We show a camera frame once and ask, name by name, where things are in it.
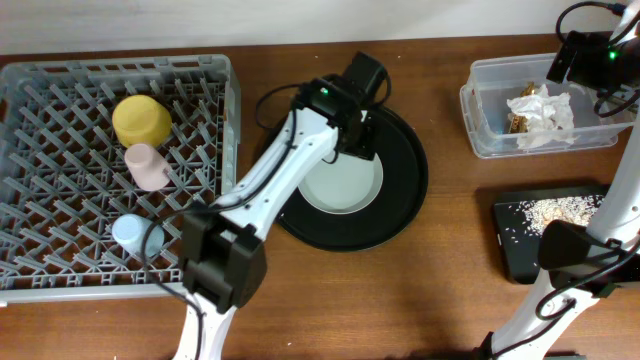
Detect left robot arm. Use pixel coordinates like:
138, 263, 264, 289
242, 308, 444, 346
175, 52, 391, 359

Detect black rectangular bin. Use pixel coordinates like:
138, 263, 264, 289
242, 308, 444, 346
492, 185, 609, 285

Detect round black tray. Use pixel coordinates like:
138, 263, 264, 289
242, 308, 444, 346
278, 106, 428, 252

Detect light blue cup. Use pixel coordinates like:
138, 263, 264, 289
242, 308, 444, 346
111, 214, 164, 257

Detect pink cup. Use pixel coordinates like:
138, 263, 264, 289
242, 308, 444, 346
124, 143, 171, 192

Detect grey plate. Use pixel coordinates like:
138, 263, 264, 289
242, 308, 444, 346
298, 154, 384, 215

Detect yellow bowl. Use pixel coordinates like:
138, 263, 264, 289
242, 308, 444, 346
112, 95, 172, 148

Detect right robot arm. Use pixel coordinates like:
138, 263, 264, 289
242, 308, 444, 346
472, 1, 639, 359

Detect grey plastic dishwasher rack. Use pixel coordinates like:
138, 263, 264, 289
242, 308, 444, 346
1, 55, 241, 305

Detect food scraps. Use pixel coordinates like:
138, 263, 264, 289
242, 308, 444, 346
507, 195, 604, 236

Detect clear plastic bin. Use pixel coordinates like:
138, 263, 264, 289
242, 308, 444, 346
460, 53, 636, 159

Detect white napkin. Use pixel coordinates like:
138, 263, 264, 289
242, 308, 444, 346
506, 84, 577, 150

